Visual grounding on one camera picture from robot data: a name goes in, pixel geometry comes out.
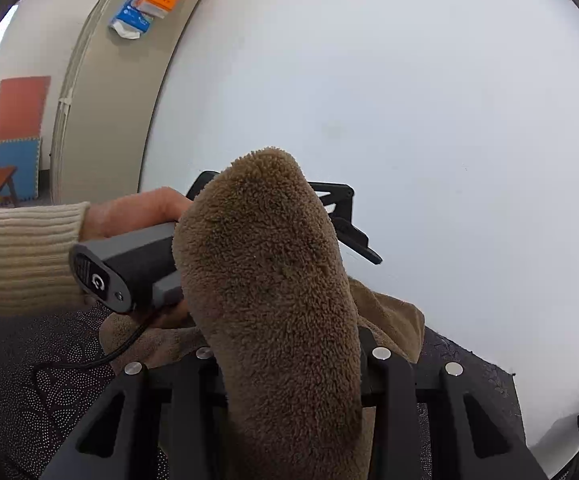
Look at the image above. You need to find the brown fleece garment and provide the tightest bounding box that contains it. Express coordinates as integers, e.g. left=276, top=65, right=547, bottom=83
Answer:
left=113, top=148, right=425, bottom=479

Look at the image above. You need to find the cream knit sleeve forearm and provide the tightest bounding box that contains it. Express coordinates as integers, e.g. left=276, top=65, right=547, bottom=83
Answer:
left=0, top=203, right=90, bottom=318

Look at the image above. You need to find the person's left hand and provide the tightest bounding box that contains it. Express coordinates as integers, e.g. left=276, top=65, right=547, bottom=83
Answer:
left=78, top=186, right=196, bottom=331

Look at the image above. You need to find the dark grey patterned mat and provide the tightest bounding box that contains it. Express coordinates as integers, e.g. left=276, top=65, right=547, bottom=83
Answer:
left=0, top=330, right=525, bottom=479

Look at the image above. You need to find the blue white package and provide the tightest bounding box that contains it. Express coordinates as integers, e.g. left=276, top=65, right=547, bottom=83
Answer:
left=108, top=0, right=166, bottom=40

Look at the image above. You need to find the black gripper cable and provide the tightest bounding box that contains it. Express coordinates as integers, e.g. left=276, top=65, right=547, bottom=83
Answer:
left=31, top=309, right=164, bottom=373

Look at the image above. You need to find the blue foam wall mat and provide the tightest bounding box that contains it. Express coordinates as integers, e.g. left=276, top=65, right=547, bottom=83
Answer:
left=0, top=136, right=41, bottom=200

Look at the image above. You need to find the red foam wall mat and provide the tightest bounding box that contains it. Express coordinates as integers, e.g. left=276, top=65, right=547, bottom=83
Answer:
left=0, top=76, right=51, bottom=142

